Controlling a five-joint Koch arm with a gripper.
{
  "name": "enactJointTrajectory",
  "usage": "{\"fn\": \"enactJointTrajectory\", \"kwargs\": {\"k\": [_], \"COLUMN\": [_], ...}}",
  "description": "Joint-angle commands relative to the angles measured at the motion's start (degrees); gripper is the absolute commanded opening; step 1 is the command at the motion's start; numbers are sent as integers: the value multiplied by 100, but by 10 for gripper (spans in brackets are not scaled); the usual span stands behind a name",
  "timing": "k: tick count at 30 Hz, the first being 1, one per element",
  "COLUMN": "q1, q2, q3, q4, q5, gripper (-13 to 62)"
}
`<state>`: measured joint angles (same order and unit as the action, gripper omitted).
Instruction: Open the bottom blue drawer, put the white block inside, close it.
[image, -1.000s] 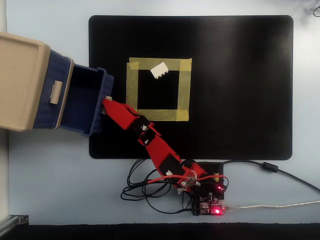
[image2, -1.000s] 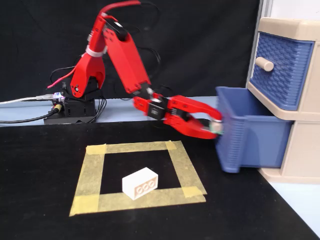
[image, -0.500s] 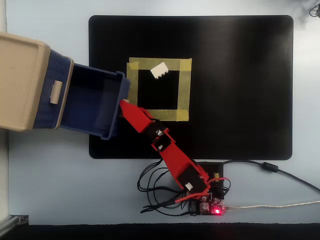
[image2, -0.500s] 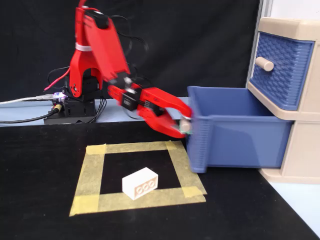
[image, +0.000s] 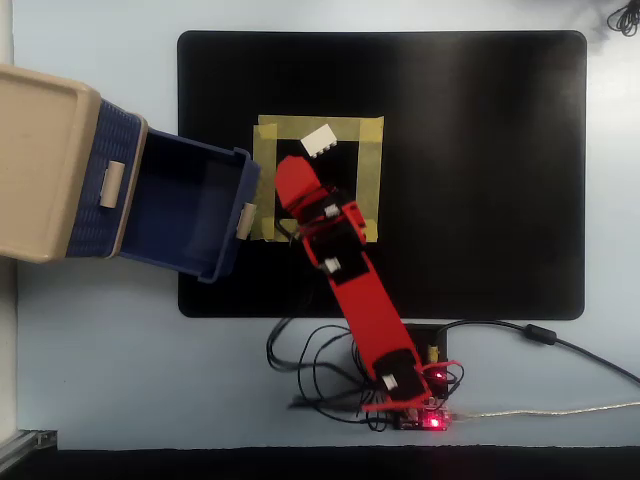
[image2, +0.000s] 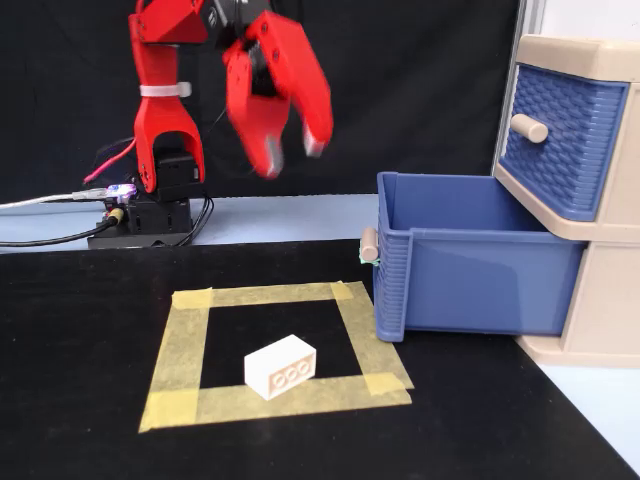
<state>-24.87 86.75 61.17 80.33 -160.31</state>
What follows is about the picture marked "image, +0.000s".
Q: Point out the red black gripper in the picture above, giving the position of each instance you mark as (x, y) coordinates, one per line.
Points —
(327, 212)

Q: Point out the blue wicker drawer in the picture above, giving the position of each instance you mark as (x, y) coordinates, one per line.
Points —
(180, 210)
(95, 225)

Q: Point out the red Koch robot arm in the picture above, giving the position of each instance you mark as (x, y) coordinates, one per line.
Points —
(370, 310)

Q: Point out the white studded cube block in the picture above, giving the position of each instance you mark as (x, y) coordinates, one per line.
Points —
(318, 141)

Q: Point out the yellow masking tape strip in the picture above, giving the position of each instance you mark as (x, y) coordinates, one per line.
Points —
(267, 235)
(265, 145)
(290, 127)
(370, 170)

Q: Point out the black rectangular mat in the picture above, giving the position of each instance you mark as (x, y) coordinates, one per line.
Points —
(475, 175)

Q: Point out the yellow power connector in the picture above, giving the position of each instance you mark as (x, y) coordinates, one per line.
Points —
(433, 353)

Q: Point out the controller board with LED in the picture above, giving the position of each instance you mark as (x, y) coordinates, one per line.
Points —
(432, 421)

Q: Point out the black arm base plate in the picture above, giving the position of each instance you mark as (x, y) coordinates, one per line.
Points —
(425, 335)

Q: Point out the beige drawer cabinet frame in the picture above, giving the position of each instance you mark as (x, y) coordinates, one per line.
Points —
(35, 165)

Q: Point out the aluminium profile rail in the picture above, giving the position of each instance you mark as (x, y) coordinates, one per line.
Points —
(25, 442)

